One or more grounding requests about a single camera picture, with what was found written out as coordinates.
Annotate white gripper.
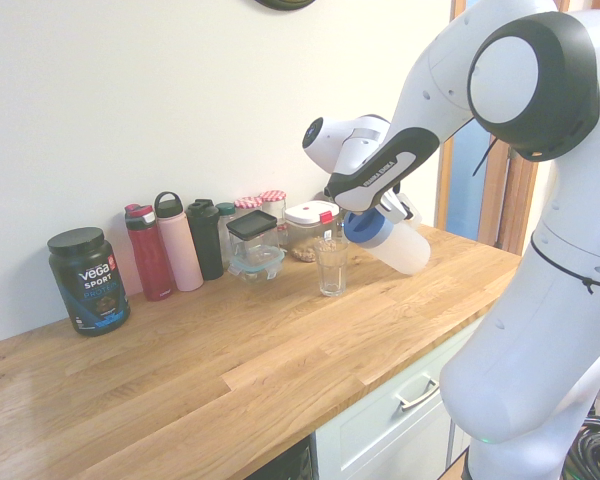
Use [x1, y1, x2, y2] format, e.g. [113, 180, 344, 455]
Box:
[378, 188, 424, 226]

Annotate translucent pitcher with blue lid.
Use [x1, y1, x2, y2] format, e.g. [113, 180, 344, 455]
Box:
[342, 207, 431, 276]

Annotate pink water bottle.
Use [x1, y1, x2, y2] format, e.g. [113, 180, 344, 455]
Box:
[153, 191, 205, 293]

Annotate red water bottle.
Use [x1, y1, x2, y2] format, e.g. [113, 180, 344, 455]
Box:
[124, 202, 175, 302]

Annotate clear drinking glass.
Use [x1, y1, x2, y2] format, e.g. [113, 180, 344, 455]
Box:
[313, 238, 351, 298]

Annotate cereal container white lid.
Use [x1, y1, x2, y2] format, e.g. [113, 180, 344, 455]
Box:
[283, 201, 342, 264]

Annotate glass jar red checked lid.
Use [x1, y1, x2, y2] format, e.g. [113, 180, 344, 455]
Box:
[258, 189, 288, 226]
[233, 196, 264, 221]

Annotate square container black lid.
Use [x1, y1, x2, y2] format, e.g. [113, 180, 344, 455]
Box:
[225, 209, 281, 264]

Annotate glass container teal lid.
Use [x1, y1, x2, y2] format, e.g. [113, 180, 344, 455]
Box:
[227, 246, 286, 285]

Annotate glass jar green lid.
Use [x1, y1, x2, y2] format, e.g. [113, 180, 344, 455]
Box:
[215, 201, 237, 269]

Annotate black shaker bottle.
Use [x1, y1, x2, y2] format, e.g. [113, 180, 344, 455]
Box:
[185, 198, 225, 282]

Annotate white cabinet drawer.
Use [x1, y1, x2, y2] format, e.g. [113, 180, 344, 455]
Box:
[314, 314, 486, 480]

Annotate black dishwasher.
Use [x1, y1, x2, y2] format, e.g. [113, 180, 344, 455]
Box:
[239, 433, 315, 480]

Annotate black protein powder tub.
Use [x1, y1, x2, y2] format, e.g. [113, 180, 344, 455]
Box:
[47, 227, 132, 337]

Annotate metal drawer handle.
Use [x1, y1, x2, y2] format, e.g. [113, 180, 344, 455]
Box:
[394, 377, 440, 411]

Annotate dark round wall clock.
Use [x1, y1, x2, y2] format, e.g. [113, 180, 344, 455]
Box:
[252, 0, 319, 10]

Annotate black coiled cables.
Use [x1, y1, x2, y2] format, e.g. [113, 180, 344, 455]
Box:
[562, 409, 600, 480]

